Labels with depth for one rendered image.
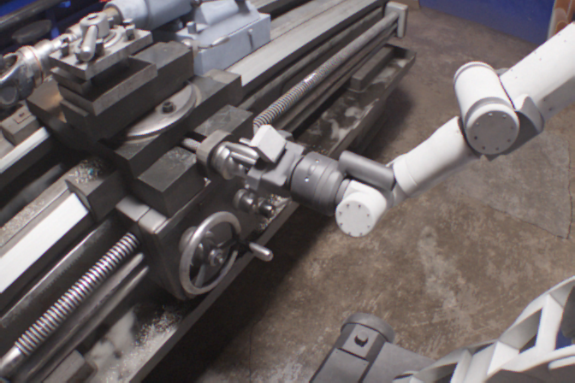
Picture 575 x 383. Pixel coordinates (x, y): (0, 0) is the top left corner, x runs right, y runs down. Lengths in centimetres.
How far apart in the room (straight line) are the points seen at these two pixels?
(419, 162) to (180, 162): 48
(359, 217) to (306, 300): 105
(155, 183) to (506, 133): 63
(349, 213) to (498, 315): 126
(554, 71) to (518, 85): 6
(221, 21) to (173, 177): 56
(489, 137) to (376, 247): 135
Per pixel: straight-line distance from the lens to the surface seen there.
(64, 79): 87
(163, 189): 82
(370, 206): 62
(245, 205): 104
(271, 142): 70
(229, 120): 97
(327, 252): 180
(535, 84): 56
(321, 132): 172
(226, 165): 84
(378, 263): 179
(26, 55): 96
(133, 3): 110
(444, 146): 59
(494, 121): 53
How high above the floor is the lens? 142
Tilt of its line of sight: 41 degrees down
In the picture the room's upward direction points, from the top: 1 degrees counter-clockwise
